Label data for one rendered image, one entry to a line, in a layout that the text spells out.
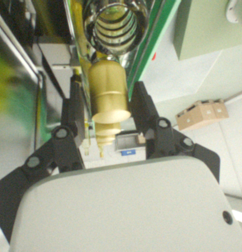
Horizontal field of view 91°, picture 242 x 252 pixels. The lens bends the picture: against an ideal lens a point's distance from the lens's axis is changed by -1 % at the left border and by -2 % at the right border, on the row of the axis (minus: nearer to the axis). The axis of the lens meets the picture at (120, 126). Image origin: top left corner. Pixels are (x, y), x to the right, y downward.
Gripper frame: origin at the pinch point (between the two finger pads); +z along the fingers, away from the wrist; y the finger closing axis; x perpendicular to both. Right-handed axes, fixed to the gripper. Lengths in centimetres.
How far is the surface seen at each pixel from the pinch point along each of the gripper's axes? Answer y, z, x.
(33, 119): -12.4, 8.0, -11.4
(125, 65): 10.5, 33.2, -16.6
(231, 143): 362, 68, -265
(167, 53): 34, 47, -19
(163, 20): 12.9, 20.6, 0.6
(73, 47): -5.6, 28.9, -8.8
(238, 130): 362, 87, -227
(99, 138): -1.1, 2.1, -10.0
